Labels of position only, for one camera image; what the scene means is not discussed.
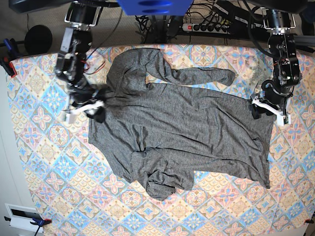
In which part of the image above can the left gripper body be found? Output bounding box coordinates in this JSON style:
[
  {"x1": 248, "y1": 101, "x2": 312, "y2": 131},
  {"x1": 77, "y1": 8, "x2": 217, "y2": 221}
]
[{"x1": 250, "y1": 81, "x2": 292, "y2": 126}]

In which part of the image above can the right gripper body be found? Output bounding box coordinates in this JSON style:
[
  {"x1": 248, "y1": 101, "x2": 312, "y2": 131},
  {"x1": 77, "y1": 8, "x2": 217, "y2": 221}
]
[{"x1": 63, "y1": 84, "x2": 106, "y2": 123}]

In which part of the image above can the grey t-shirt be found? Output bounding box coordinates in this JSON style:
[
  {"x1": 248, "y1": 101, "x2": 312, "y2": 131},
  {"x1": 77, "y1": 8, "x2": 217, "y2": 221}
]
[{"x1": 89, "y1": 48, "x2": 275, "y2": 201}]

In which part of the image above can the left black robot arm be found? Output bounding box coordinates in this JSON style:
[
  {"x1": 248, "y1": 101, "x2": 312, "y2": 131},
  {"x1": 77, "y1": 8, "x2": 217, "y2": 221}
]
[{"x1": 251, "y1": 9, "x2": 302, "y2": 126}]

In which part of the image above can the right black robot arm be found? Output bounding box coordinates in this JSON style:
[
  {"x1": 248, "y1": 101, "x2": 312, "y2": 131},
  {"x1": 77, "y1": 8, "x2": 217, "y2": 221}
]
[{"x1": 54, "y1": 1, "x2": 105, "y2": 124}]

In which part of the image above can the black round stool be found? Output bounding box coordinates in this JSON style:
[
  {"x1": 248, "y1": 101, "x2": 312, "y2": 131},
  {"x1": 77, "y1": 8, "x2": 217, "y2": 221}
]
[{"x1": 24, "y1": 25, "x2": 53, "y2": 55}]

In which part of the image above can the red blue table clamp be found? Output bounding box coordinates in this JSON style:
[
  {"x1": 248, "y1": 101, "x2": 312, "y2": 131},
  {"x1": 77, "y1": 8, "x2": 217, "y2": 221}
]
[{"x1": 0, "y1": 38, "x2": 20, "y2": 78}]

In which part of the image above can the patterned colourful tablecloth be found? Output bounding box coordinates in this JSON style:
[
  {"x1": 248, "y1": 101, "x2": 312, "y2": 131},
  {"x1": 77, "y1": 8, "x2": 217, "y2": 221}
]
[{"x1": 6, "y1": 54, "x2": 315, "y2": 236}]

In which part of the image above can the black power strip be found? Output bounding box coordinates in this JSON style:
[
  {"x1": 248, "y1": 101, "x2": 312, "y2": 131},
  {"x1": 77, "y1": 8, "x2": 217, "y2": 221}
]
[{"x1": 182, "y1": 23, "x2": 230, "y2": 34}]

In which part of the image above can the orange blue corner clamp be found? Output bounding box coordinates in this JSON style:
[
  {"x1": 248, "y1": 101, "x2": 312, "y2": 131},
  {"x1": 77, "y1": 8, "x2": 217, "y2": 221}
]
[{"x1": 4, "y1": 215, "x2": 52, "y2": 236}]

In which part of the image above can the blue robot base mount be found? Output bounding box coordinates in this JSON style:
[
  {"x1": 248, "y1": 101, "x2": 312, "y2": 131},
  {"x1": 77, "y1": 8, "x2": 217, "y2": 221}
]
[{"x1": 117, "y1": 0, "x2": 193, "y2": 16}]

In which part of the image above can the white wall outlet box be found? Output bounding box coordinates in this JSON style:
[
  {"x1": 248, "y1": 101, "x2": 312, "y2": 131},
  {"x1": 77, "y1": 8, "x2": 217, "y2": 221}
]
[{"x1": 5, "y1": 203, "x2": 41, "y2": 233}]

